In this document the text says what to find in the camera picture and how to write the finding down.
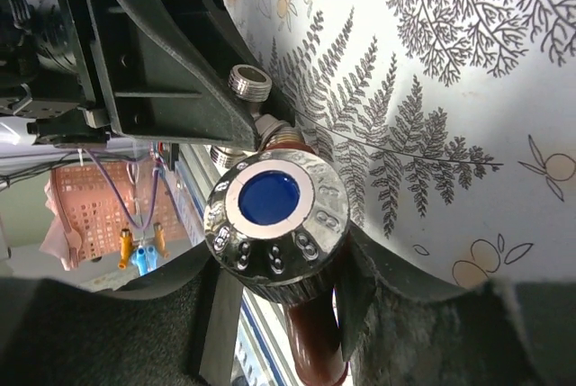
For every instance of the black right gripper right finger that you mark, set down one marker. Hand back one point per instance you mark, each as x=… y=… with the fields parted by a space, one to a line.
x=402 y=326

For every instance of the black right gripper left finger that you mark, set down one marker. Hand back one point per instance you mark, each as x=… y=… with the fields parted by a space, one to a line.
x=174 y=326

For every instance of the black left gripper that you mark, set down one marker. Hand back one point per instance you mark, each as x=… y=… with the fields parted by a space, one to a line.
x=160 y=68

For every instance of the chrome threaded pipe nipple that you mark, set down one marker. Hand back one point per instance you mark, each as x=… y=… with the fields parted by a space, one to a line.
x=252 y=86

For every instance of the brown water faucet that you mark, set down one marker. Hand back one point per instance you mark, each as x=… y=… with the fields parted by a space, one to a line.
x=278 y=221

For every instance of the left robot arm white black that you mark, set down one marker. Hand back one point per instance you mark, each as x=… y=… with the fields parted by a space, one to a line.
x=40 y=80

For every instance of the orange blue hanging valves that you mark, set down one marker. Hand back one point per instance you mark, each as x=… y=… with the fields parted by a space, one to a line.
x=145 y=253

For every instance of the pink plastic basket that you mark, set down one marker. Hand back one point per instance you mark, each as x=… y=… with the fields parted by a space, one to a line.
x=89 y=214

